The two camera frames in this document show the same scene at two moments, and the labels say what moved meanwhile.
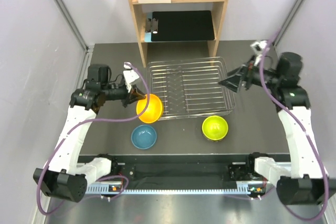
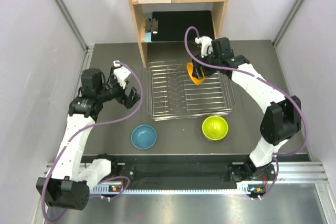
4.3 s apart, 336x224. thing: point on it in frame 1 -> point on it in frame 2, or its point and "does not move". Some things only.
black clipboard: [179, 26] does not move
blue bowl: [144, 137] does not move
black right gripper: [233, 83] -> [197, 71]
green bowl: [214, 128] does not move
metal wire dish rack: [190, 88] does not move
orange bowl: [154, 109] -> [197, 81]
